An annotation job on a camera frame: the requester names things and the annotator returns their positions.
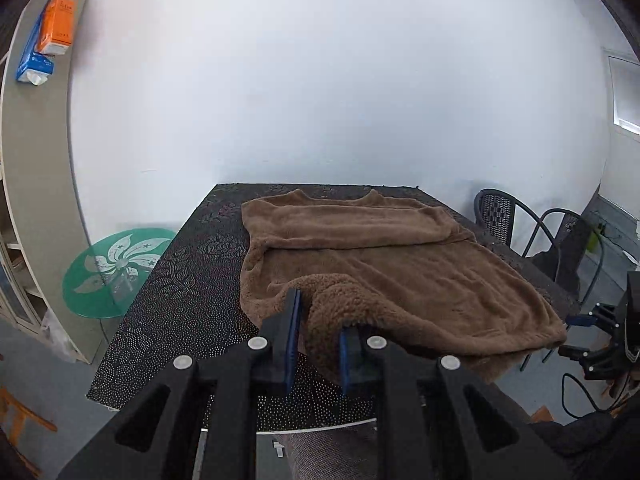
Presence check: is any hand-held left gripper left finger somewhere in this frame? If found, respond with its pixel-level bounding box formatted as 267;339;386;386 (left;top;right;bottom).
57;287;303;480

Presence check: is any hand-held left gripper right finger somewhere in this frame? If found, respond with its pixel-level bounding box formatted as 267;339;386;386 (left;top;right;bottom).
337;325;571;480

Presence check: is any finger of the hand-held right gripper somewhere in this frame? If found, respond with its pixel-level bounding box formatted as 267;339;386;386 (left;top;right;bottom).
557;342;608;378
565;304;618;333

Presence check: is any brown fleece sweater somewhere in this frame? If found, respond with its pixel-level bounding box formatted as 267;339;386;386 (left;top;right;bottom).
239;187;568;386

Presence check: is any black mesh chair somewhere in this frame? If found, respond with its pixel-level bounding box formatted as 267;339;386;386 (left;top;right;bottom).
474;188;551;261
522;208;593;306

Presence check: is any person's dark clothing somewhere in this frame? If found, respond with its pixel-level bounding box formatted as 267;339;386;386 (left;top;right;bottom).
520;405;640;480

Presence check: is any grey textured cloth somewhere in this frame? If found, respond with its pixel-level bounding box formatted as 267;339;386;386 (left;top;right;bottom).
275;422;381;480

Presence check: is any black dotted tablecloth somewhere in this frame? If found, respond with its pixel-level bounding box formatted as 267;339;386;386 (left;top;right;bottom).
86;182;583;433

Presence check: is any green round glass table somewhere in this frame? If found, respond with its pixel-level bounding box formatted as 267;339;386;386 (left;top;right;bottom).
61;227;178;321

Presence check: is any window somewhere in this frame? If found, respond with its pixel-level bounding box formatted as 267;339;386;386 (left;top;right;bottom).
607;55;640;136

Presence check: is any wooden chair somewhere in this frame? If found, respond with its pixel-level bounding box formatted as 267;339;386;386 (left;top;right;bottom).
0;385;58;478

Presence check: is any grey cabinet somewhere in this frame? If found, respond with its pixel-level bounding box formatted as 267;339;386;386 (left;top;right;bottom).
0;0;108;366

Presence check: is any blue tissue pack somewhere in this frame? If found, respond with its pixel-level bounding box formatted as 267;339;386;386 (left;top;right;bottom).
15;0;56;86

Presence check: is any orange tissue pack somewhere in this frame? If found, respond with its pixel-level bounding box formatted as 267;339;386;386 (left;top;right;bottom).
36;0;77;56

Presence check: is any black cable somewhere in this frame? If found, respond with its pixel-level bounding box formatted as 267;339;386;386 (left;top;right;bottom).
561;372;618;418

